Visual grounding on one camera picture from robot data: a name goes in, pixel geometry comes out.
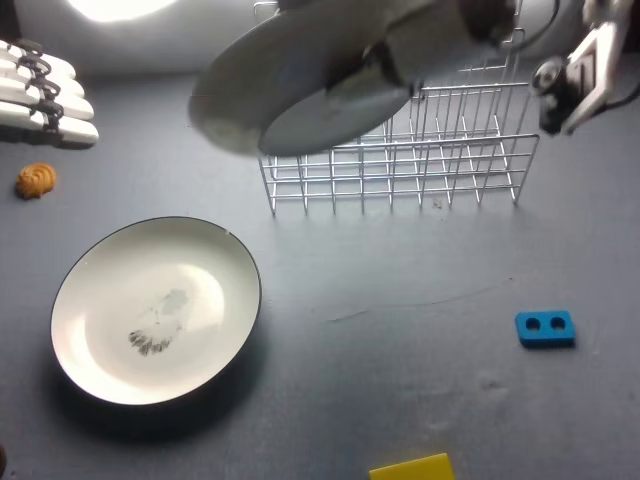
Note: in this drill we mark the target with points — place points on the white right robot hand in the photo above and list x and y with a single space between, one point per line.
430 45

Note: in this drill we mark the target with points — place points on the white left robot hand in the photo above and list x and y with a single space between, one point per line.
30 95

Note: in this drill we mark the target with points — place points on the white plate with dark rim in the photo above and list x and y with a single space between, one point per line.
250 75
150 300

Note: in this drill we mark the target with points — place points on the orange swirl cookie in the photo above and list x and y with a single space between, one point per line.
36 181

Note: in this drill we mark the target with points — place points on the blue block with two holes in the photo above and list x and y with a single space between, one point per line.
545 339

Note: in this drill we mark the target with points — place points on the yellow rectangular block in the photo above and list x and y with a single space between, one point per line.
412 467

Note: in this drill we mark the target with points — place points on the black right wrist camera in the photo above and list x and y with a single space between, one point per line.
550 95

